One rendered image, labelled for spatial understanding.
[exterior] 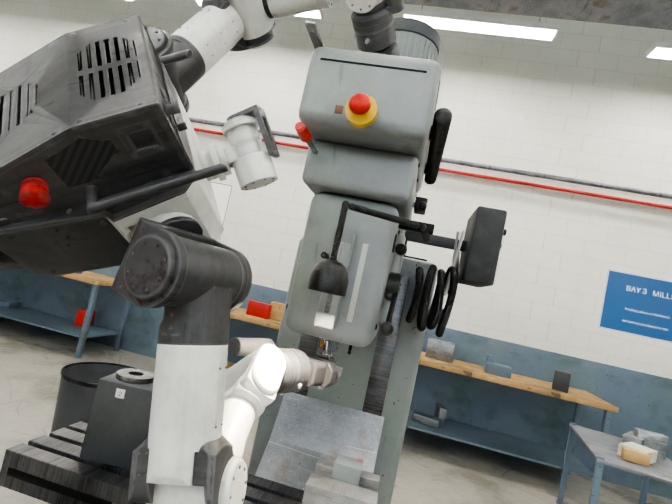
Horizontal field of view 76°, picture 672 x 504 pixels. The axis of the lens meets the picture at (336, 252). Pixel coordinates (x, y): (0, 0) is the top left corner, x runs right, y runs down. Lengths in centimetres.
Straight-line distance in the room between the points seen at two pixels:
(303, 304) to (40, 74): 60
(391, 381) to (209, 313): 91
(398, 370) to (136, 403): 73
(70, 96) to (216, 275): 27
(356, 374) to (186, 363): 89
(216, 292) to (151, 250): 10
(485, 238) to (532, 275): 418
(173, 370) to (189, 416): 6
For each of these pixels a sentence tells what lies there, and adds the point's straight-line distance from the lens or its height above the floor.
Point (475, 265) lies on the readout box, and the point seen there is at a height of 156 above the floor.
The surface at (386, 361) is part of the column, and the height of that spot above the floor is 123.
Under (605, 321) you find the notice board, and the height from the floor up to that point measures 165.
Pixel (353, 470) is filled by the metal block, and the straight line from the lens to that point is 106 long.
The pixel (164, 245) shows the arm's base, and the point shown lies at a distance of 54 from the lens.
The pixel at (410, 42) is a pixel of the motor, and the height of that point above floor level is 214.
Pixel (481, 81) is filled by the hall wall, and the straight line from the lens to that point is 590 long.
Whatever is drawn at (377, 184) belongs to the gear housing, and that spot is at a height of 165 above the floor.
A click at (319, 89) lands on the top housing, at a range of 90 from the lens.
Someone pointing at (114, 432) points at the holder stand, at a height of 98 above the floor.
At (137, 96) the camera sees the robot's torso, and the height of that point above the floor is 160.
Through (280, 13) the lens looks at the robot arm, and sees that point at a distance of 106.
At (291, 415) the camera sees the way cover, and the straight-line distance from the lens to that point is 144.
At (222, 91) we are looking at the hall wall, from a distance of 634.
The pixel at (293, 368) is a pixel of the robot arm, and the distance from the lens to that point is 88.
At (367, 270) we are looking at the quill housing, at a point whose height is 147.
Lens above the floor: 144
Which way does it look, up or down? 4 degrees up
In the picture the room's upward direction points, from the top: 12 degrees clockwise
